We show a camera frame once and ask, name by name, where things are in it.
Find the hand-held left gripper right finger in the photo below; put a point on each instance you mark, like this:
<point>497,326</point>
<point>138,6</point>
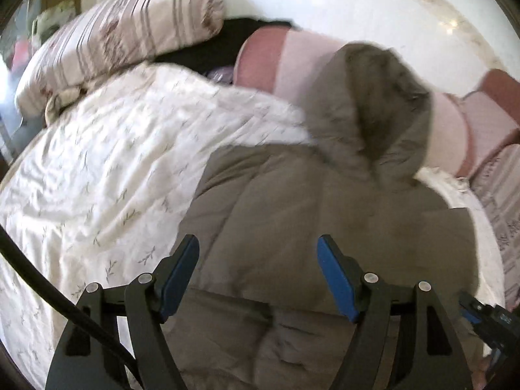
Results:
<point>337,276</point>

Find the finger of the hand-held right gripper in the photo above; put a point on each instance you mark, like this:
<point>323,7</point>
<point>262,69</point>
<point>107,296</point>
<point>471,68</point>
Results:
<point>471,310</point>

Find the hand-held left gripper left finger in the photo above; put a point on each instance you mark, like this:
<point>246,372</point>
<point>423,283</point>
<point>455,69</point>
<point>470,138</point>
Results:
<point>178,276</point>

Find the grey-brown hooded jacket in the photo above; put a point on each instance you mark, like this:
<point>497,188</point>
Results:
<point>284,195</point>

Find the pink patterned bedding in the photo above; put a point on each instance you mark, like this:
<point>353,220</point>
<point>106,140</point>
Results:
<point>499,211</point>

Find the white floral bedsheet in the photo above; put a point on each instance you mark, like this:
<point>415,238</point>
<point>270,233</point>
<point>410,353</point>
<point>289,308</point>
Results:
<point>101,170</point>

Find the pink pillow with red edge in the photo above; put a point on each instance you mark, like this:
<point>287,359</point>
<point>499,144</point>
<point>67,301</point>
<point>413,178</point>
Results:
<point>491,122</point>

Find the purple cloth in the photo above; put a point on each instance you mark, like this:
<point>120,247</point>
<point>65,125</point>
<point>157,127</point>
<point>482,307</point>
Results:
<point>221,76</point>

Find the long pink pillow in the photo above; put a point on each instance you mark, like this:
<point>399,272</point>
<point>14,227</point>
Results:
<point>300,61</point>

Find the black cloth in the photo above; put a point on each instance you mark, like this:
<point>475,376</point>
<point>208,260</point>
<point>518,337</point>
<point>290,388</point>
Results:
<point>211,48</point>

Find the striped pink pillow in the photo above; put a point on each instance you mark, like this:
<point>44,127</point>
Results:
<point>122,28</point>

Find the red object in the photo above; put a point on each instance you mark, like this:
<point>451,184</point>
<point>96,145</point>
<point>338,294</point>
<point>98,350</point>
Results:
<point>22,55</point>

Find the floral patterned bundle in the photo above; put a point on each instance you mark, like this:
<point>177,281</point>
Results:
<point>50,20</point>

